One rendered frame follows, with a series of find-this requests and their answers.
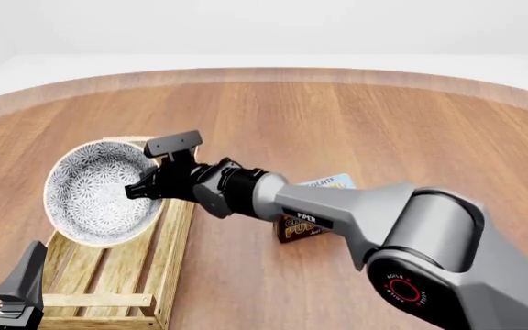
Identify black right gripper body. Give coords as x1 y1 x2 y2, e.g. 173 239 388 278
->
152 154 202 203

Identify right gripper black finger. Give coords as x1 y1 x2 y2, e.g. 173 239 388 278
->
124 181 162 201
137 165 160 187

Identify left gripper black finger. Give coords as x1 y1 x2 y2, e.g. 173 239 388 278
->
0 239 48 313

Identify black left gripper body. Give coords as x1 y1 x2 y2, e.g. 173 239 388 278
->
0 301 46 330

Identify patterned grey-white bowl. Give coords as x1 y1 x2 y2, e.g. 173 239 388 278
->
43 139 167 250

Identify wooden slat tray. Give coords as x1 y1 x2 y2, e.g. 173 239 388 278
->
38 136 197 330

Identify chocolate pudding box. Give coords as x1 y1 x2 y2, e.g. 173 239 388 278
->
272 172 357 245

